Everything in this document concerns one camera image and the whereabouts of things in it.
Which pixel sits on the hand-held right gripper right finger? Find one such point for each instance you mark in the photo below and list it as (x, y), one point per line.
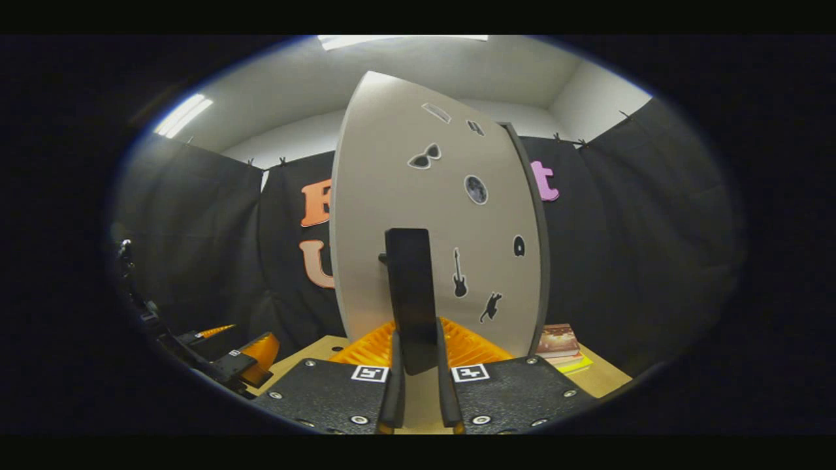
(516, 395)

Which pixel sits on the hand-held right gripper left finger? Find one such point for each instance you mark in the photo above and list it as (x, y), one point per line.
(326, 398)

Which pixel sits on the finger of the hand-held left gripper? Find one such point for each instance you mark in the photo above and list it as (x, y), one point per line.
(235, 365)
(189, 337)

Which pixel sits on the light grey cabinet door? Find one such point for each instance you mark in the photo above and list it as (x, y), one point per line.
(385, 163)

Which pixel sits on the yellow book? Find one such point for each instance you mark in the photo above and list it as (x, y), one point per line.
(575, 365)

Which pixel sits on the black backdrop cloth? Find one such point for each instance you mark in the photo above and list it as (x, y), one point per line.
(196, 228)

